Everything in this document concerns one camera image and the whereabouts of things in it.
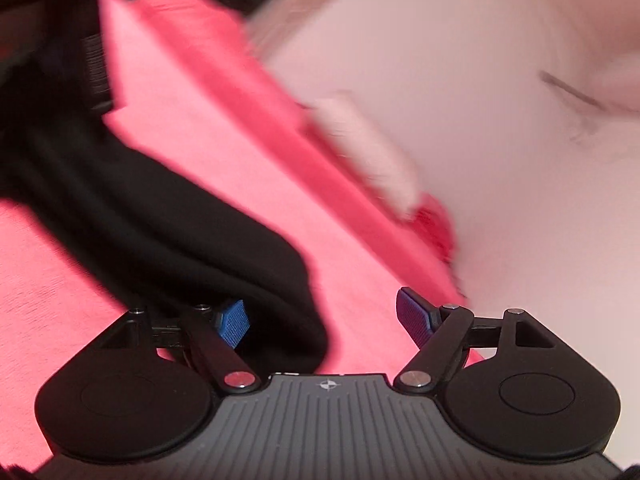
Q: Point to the pale folded cloth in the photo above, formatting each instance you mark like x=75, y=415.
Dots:
x=365, y=155

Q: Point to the light pink blanket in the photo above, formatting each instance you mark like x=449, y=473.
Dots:
x=45, y=310

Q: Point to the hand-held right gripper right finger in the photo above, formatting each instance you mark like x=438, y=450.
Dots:
x=412, y=312

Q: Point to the black pants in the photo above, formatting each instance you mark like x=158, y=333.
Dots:
x=150, y=240

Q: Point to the pink bed cover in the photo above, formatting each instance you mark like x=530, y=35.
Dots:
x=190, y=90

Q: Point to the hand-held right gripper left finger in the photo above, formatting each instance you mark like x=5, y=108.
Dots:
x=231, y=322

